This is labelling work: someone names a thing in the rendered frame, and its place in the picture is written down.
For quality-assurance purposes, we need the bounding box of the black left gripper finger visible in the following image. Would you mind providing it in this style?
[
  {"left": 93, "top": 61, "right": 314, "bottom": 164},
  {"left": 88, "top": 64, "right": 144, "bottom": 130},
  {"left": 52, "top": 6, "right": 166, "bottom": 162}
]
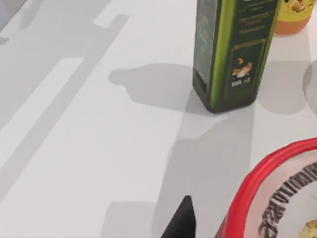
[{"left": 160, "top": 195, "right": 198, "bottom": 238}]

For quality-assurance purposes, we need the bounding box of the green bottle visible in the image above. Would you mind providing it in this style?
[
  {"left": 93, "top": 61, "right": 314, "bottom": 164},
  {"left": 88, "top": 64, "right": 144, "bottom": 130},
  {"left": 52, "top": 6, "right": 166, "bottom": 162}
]
[{"left": 192, "top": 0, "right": 282, "bottom": 115}]

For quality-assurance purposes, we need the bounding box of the red and white can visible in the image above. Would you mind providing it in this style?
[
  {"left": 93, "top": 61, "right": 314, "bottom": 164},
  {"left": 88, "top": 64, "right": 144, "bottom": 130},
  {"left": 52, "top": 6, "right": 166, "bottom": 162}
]
[{"left": 213, "top": 136, "right": 317, "bottom": 238}]

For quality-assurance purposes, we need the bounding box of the yellow and orange bottle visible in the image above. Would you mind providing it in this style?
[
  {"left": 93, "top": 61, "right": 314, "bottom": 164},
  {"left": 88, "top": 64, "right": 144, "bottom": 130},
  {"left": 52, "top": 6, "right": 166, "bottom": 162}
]
[{"left": 274, "top": 0, "right": 314, "bottom": 35}]

